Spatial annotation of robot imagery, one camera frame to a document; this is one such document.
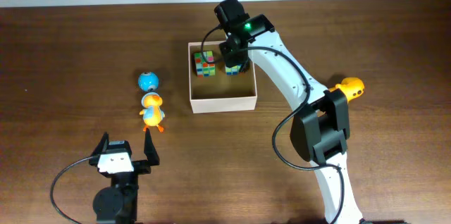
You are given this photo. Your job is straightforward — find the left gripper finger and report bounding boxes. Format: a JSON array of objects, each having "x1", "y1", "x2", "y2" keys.
[
  {"x1": 144, "y1": 128, "x2": 160, "y2": 166},
  {"x1": 91, "y1": 132, "x2": 109, "y2": 156}
]

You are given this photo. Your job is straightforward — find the yellow duck toy blue jacket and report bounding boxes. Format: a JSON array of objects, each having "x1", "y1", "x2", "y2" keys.
[{"x1": 140, "y1": 92, "x2": 165, "y2": 132}]

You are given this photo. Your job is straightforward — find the rubik cube pastel colours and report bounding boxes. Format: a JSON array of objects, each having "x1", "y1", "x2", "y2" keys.
[{"x1": 225, "y1": 64, "x2": 246, "y2": 75}]

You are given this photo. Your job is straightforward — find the rubik cube green orange top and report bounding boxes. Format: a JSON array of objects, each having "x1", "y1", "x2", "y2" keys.
[{"x1": 193, "y1": 51, "x2": 216, "y2": 77}]

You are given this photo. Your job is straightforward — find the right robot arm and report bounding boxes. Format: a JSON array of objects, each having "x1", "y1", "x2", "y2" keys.
[{"x1": 214, "y1": 0, "x2": 364, "y2": 223}]

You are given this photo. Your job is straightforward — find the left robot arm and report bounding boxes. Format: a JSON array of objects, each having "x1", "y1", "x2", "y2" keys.
[{"x1": 89, "y1": 128, "x2": 160, "y2": 224}]

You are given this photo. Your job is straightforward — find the white cardboard box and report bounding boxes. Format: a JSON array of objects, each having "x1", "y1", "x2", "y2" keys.
[{"x1": 187, "y1": 42, "x2": 257, "y2": 113}]

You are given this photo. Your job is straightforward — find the blue ball toy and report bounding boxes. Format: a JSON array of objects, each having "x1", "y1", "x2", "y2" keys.
[{"x1": 138, "y1": 72, "x2": 159, "y2": 92}]

